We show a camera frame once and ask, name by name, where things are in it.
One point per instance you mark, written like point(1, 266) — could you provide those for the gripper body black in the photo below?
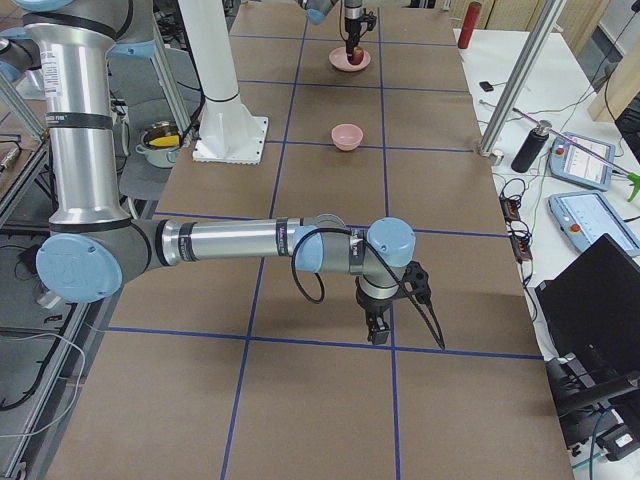
point(352, 15)
point(372, 305)

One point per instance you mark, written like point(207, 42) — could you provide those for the red apple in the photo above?
point(356, 57)

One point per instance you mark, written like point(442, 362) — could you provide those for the pink bowl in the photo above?
point(347, 137)

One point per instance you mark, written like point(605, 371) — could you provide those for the pink plate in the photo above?
point(338, 59)

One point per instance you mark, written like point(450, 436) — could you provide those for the red cylinder bottle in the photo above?
point(469, 24)

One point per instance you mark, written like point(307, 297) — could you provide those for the small black square device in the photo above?
point(486, 86)

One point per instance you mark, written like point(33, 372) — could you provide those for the black orange usb hub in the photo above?
point(510, 207)

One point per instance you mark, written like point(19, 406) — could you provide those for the small metal cup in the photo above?
point(496, 157)

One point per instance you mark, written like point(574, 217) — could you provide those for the black water bottle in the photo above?
point(531, 147)

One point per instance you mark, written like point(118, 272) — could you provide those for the black laptop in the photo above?
point(592, 307)

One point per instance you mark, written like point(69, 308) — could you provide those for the metal pot with banana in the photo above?
point(159, 144)

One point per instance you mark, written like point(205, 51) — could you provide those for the near teach pendant tablet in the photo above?
point(584, 217)

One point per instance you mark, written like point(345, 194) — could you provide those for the teach pendant tablet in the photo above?
point(584, 217)
point(569, 163)

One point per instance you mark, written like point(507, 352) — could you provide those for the far teach pendant tablet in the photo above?
point(569, 163)

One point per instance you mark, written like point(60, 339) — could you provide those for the metal reacher grabber stick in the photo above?
point(633, 178)

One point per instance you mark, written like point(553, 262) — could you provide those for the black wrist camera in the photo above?
point(369, 21)
point(416, 282)

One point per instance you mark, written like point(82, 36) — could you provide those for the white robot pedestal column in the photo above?
point(228, 132)

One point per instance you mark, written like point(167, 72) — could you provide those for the aluminium frame post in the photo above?
point(525, 62)

